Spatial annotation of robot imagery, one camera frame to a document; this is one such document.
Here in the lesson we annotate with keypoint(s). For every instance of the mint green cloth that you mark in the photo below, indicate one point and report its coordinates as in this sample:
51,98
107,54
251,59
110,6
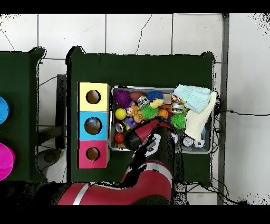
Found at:
194,97

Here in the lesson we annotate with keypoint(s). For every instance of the cream knitted cloth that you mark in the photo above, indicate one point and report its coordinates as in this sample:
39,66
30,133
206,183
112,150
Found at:
198,122

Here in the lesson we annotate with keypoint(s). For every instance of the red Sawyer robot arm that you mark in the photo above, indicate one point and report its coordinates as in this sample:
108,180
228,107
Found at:
147,186

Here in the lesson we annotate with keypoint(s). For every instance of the wooden box with three holes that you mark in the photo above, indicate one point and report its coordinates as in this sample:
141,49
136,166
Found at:
101,105

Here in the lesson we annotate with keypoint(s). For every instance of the yellow ball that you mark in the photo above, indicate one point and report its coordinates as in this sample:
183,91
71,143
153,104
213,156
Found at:
120,114

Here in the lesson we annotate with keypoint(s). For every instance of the brown toy football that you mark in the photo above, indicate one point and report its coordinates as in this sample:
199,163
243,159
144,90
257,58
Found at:
136,96

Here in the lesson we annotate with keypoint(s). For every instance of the purple spiky ball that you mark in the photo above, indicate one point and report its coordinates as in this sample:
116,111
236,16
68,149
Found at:
122,99

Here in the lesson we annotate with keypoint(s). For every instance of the blue rubber koosh ball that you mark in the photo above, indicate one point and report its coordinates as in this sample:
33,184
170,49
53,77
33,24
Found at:
155,95

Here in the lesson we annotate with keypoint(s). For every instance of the orange toy basketball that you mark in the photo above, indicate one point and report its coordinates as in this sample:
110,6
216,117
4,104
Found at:
163,113

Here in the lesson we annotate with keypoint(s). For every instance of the red ball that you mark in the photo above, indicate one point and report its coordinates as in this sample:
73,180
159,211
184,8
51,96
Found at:
119,138

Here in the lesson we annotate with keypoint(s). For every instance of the dark green table cloth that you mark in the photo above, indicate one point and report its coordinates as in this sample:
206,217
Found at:
19,74
137,69

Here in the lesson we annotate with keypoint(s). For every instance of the small soccer ball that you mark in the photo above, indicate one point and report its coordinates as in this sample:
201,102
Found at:
199,143

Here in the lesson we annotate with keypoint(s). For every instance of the black stand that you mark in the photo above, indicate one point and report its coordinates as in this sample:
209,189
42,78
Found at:
61,101

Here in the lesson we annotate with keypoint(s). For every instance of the dark grey rounded base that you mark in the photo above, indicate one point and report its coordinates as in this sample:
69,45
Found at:
49,157

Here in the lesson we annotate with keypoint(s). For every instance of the grey metal bar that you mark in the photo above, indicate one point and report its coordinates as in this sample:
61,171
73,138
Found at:
224,63

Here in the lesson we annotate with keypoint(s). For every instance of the blue round disc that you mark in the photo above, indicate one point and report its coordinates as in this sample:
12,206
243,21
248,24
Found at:
3,109

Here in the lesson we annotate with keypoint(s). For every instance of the magenta round disc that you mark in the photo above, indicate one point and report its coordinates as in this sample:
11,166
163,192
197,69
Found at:
5,160

